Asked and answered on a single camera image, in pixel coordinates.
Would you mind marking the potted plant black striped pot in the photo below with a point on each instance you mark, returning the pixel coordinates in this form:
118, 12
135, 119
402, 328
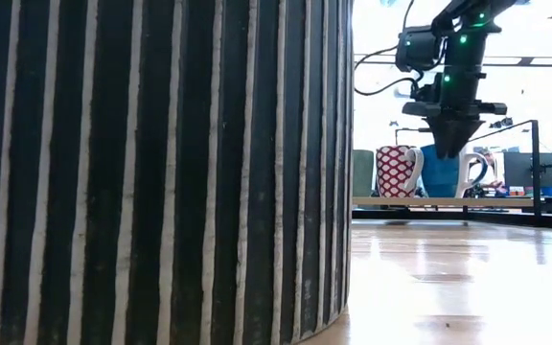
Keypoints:
161, 191

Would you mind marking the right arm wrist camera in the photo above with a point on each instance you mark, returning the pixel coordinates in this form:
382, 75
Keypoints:
417, 48

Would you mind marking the black background frame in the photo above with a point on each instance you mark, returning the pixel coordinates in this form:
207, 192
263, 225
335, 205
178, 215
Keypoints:
407, 129

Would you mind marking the wooden shelf black frame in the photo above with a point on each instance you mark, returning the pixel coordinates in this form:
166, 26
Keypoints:
448, 202

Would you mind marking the pale green mug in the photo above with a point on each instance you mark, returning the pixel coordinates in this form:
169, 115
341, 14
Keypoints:
363, 172

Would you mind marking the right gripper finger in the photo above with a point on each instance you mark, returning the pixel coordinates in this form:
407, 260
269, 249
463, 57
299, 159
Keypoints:
451, 136

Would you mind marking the red white patterned mug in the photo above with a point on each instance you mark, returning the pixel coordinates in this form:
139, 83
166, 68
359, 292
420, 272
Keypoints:
393, 172

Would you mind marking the small black hanging device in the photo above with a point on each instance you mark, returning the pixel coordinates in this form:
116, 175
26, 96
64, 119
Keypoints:
501, 122

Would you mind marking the black box monitor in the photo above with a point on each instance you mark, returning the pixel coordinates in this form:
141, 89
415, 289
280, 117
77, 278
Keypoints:
518, 167

